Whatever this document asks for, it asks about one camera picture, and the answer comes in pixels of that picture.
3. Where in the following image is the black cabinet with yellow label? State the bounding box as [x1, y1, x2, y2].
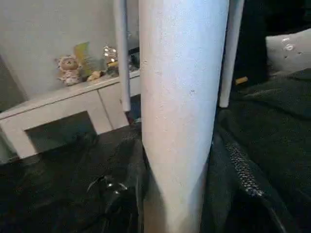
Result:
[232, 0, 311, 89]

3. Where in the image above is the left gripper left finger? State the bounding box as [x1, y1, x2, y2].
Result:
[73, 133, 149, 233]

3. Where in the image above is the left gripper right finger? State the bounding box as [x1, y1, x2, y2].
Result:
[200, 130, 298, 233]

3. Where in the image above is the grey cushion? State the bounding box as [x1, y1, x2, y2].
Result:
[265, 28, 311, 76]

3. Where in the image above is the white glass-door cabinet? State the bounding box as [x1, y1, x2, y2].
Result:
[0, 68, 142, 160]

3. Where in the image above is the small clear glass ornament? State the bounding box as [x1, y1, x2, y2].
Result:
[102, 45, 120, 76]

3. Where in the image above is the small pink doll figure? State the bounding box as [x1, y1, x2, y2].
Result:
[57, 54, 83, 86]

